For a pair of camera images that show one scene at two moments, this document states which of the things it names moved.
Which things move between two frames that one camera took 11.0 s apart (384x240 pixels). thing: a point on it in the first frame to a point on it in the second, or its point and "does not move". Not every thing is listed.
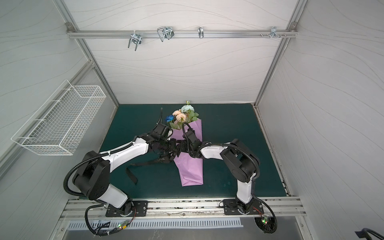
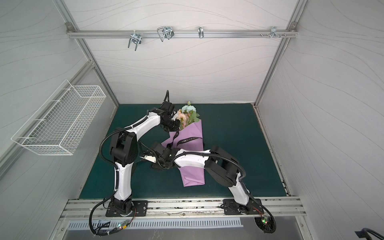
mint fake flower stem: x=189 y=112 does not move
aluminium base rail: x=206 y=208 does not move
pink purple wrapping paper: x=190 y=169 does not move
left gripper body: x=166 y=145 to x=171 y=125
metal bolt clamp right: x=274 y=32 does not move
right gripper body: x=184 y=145 to x=155 y=156
